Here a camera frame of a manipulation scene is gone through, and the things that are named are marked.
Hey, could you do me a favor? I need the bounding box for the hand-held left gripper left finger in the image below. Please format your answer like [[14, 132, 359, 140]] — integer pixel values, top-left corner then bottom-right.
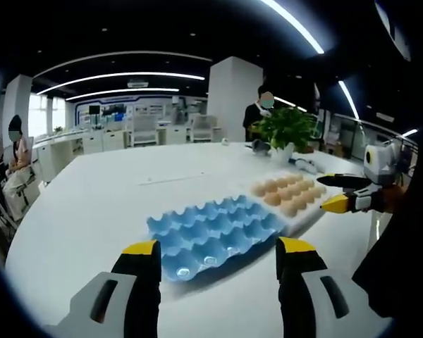
[[44, 239, 162, 338]]

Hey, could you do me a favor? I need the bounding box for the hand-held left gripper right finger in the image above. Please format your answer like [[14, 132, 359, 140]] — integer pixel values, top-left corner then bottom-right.
[[275, 236, 396, 338]]

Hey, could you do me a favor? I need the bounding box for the group of brown eggs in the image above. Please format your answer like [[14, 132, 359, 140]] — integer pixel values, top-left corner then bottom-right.
[[250, 173, 328, 216]]

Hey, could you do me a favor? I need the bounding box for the blue egg tray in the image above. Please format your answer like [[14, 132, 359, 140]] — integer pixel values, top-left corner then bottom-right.
[[146, 195, 285, 282]]

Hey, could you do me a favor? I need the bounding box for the white foam tray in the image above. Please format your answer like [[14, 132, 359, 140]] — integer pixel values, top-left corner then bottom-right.
[[249, 170, 336, 237]]

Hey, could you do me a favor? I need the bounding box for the person's right hand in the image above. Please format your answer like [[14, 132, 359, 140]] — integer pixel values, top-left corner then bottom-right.
[[379, 183, 410, 214]]

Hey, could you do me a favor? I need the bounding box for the white and blue device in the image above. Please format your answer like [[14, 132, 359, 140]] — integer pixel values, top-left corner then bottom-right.
[[288, 157, 319, 174]]

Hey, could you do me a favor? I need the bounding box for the long ceiling light strip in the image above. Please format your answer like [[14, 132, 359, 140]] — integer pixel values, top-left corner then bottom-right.
[[37, 72, 206, 96], [260, 0, 325, 55], [338, 80, 360, 120]]

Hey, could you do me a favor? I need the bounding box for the green potted plant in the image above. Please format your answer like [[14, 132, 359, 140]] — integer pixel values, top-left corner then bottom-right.
[[250, 106, 321, 165]]

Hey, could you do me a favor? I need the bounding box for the grey device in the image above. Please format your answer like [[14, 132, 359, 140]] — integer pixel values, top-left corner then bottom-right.
[[250, 138, 273, 158]]

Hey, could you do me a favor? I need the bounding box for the white table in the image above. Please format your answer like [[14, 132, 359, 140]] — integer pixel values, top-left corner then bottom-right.
[[5, 139, 422, 338]]

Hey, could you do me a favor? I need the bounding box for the grey office chair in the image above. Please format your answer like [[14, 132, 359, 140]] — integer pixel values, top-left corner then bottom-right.
[[5, 165, 42, 226]]

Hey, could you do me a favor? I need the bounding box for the white office chair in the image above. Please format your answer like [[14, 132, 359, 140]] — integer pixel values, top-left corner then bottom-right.
[[191, 114, 219, 142], [130, 115, 159, 147]]

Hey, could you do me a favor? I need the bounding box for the row of white cabinets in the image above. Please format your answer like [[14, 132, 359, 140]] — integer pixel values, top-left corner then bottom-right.
[[32, 127, 130, 184]]

